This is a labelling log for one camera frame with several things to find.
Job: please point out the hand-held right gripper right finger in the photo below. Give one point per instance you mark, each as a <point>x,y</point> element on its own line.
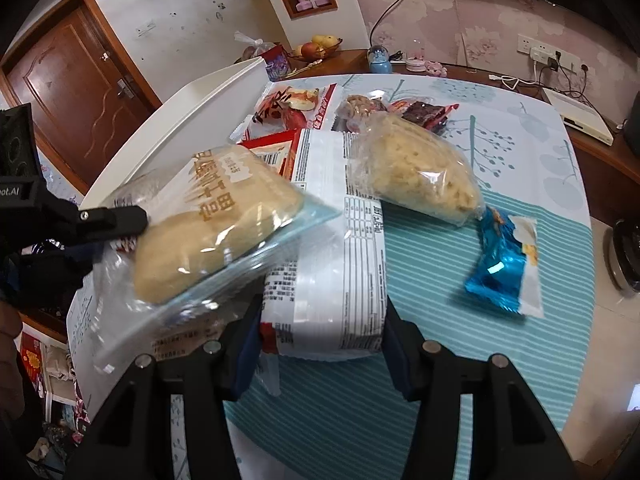
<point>400,360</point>

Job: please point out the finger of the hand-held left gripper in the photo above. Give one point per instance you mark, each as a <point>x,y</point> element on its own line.
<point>110,220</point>
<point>60,275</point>

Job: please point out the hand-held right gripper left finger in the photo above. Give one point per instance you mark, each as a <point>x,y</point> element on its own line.
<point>247,355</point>

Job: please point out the large white snack bag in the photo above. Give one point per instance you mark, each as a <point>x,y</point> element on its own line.
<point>325,285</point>

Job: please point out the clear round bread packet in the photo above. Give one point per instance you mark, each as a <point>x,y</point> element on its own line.
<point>215,230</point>

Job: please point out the white plastic storage bin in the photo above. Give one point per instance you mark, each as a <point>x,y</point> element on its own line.
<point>175,110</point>

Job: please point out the blue snack packet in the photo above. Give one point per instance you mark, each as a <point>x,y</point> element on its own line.
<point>500,270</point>

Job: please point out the clear crumbly cake packet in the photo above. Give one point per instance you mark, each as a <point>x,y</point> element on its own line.
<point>420,170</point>

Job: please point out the clear red candy packet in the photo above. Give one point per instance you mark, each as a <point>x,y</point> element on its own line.
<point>425,112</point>

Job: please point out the red yellow snack packet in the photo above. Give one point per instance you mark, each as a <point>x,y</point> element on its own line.
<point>402,106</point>

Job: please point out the clear nut packet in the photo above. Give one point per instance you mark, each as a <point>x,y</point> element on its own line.
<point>360,106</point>

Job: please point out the white and red snack bag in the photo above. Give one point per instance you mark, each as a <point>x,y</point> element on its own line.
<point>300,102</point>

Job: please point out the dark glass kettle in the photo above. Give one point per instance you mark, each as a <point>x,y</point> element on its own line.
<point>625,255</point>

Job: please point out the red apple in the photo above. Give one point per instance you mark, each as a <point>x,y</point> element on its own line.
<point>310,50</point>

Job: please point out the glass fruit bowl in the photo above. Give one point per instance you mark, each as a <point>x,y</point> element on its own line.
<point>327,51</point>

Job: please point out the yellow fruit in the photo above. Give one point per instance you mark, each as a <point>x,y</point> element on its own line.
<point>322,40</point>

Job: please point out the pink pig figurine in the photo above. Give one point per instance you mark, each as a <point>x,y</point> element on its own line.
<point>436,69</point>

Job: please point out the pink round music box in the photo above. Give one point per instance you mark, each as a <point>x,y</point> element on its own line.
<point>415,64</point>

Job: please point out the blue snow globe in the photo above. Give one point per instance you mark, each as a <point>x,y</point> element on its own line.
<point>379,62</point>

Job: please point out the white set-top box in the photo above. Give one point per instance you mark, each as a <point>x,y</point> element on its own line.
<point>575,110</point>

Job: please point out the black speaker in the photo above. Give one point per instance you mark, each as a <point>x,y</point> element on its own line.
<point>634,135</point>

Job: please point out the white wall switch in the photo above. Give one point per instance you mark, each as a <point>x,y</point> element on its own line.
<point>145,28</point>

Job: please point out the white wall socket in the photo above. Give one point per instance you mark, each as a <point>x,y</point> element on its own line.
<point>529,44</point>

